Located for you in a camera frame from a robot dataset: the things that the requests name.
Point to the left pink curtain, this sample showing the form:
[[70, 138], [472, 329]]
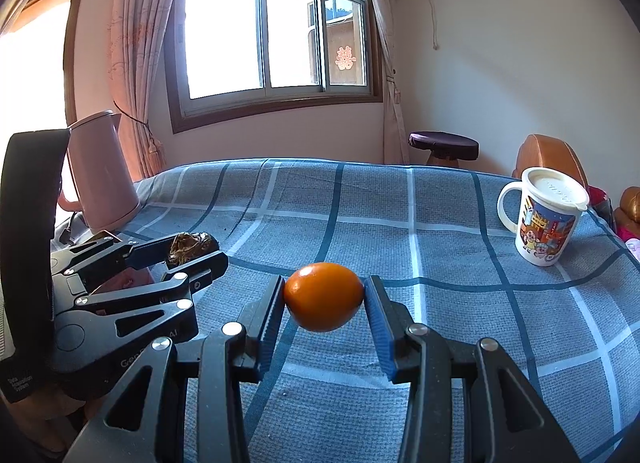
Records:
[[137, 32]]

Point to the red metal tin box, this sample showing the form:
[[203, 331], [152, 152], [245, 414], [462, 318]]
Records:
[[125, 277]]

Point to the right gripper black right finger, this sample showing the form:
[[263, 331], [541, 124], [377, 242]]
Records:
[[470, 398]]

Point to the pink floral cloth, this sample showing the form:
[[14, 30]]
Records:
[[624, 220]]

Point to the pink curtain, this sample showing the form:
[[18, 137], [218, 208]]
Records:
[[395, 147], [137, 32]]

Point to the pink electric kettle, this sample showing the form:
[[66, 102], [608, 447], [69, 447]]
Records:
[[106, 194]]

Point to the brown leather sofa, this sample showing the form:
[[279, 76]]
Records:
[[545, 151]]

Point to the small orange tangerine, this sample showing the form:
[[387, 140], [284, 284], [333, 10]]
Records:
[[322, 297]]

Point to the person's left hand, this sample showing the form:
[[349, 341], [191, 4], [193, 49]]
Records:
[[51, 419]]

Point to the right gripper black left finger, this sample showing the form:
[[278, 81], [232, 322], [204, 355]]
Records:
[[142, 419]]

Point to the blue plaid tablecloth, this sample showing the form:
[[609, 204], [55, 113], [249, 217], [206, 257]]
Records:
[[434, 238]]

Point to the dark purple round stool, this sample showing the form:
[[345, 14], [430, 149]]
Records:
[[446, 150]]

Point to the sliding glass window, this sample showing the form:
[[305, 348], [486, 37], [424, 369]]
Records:
[[226, 59]]

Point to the dark brown water chestnut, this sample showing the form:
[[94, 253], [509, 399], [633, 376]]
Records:
[[186, 247]]

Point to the cartoon print white mug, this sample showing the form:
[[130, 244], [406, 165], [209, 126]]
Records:
[[550, 208]]

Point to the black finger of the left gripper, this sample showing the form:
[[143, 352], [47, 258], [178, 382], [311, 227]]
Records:
[[176, 284], [153, 252]]

